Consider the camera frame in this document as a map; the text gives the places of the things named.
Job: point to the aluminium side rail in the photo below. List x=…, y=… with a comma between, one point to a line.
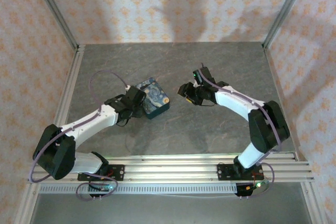
x=71, y=77

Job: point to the aluminium frame post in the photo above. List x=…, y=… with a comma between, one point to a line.
x=56, y=14
x=284, y=9

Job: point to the aluminium mounting rail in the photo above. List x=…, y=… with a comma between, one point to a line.
x=170, y=171

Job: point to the black controller board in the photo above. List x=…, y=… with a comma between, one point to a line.
x=248, y=189
x=101, y=188

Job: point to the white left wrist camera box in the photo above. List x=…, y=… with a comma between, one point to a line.
x=127, y=87

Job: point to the starry night tin box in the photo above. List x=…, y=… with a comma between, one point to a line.
x=157, y=98

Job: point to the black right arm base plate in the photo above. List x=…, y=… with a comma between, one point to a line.
x=224, y=172

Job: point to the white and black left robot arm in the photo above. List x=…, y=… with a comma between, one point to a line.
x=86, y=124

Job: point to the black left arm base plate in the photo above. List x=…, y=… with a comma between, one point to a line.
x=116, y=172

